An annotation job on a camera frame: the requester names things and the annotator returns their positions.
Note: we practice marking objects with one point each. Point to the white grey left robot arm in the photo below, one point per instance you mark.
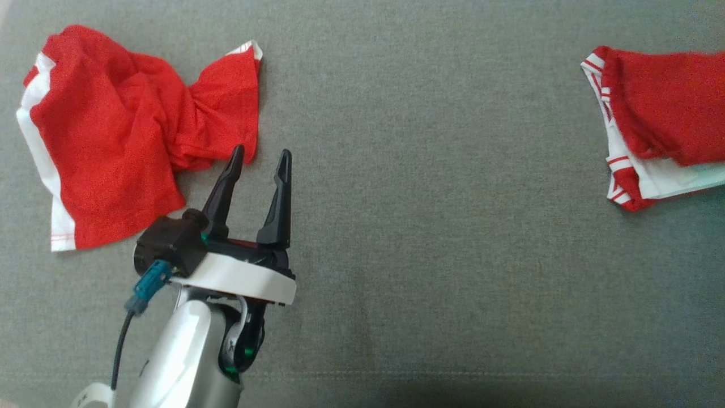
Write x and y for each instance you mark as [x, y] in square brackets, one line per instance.
[181, 351]

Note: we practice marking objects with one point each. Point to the red jersey with striped trim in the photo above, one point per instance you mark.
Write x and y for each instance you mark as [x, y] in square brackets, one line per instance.
[668, 102]

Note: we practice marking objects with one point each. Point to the red shorts with white stripe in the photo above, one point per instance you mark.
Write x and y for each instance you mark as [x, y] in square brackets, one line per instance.
[113, 130]

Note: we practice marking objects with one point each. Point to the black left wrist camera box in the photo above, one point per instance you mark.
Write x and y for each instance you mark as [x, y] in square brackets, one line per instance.
[167, 243]

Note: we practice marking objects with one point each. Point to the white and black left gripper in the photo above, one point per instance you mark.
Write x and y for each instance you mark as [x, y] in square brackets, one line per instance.
[238, 277]

